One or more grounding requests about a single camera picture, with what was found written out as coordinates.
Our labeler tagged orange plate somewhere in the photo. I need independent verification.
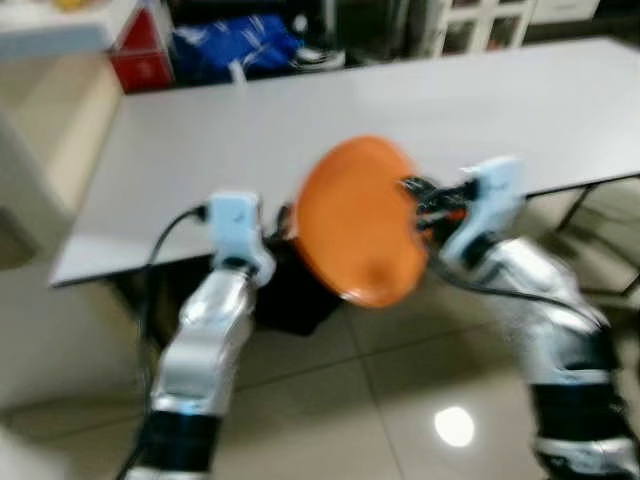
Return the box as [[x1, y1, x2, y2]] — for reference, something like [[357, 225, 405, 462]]
[[293, 135, 429, 309]]

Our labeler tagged white dining table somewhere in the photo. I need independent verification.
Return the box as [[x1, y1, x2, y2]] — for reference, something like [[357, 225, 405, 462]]
[[50, 38, 640, 301]]

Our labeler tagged black white sneaker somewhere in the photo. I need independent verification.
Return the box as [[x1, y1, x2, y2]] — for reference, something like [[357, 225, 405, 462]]
[[300, 40, 346, 71]]

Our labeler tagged white glass door cabinet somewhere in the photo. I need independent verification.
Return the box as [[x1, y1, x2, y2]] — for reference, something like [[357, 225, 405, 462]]
[[430, 0, 601, 56]]

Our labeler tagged blue bag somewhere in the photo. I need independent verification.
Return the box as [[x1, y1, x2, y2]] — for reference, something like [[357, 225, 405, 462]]
[[172, 13, 301, 86]]

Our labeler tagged red box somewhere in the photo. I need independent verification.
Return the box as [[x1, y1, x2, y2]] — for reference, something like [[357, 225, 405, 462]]
[[110, 5, 176, 93]]

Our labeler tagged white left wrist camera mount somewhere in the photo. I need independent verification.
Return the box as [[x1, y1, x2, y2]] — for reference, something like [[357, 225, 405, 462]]
[[205, 190, 276, 286]]

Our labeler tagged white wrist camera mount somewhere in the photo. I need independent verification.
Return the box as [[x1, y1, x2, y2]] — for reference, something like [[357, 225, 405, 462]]
[[205, 190, 276, 286], [440, 157, 526, 263]]

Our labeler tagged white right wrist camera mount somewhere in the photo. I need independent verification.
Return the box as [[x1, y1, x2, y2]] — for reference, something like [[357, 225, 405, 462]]
[[440, 157, 526, 263]]

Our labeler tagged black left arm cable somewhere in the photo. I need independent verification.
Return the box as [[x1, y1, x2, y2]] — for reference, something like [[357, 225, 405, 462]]
[[125, 203, 211, 480]]

